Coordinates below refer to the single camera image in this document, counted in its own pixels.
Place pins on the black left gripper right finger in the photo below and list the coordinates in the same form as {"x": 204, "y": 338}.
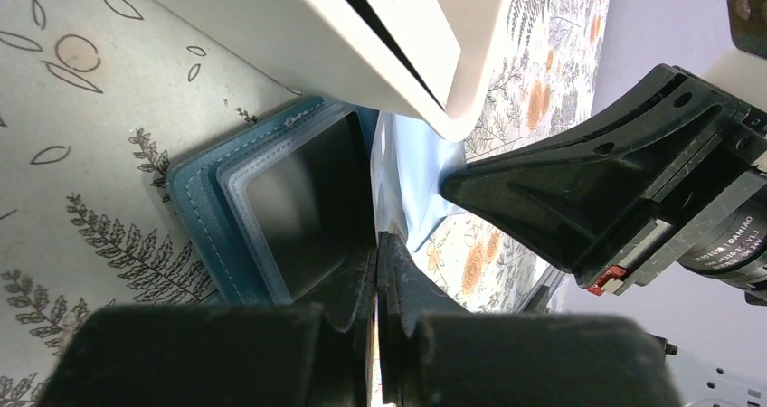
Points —
{"x": 433, "y": 352}

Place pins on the white rectangular plastic tray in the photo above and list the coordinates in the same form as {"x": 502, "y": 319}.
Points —
{"x": 326, "y": 47}

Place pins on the blue leather card holder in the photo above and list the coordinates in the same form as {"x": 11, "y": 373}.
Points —
{"x": 407, "y": 162}

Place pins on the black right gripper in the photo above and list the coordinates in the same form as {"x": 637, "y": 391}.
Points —
{"x": 664, "y": 175}

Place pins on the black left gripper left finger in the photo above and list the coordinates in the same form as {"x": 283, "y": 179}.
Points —
{"x": 316, "y": 351}

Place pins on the floral patterned table mat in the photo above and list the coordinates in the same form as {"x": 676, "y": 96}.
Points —
{"x": 98, "y": 99}

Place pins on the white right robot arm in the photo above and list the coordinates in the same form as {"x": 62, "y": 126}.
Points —
{"x": 715, "y": 323}

